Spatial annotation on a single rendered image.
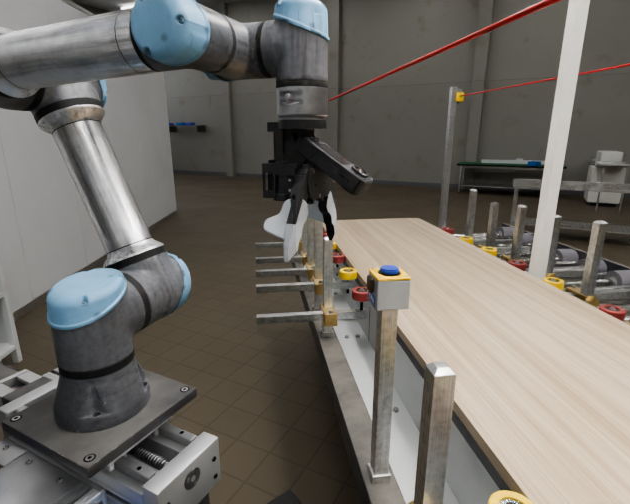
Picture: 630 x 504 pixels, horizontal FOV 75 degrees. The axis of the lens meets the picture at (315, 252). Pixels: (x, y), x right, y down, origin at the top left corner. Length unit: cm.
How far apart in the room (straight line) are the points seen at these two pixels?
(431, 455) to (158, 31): 69
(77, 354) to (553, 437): 91
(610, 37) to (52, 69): 1241
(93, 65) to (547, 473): 98
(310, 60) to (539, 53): 1208
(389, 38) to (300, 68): 1280
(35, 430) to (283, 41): 71
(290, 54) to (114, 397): 59
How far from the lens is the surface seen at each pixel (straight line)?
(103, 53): 63
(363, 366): 169
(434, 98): 1280
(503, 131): 1250
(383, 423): 103
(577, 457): 102
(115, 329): 75
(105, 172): 85
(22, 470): 94
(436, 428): 72
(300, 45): 61
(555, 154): 199
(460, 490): 122
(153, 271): 82
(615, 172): 1081
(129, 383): 79
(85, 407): 79
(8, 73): 76
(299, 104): 60
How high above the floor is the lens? 150
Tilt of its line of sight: 16 degrees down
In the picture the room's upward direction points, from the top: straight up
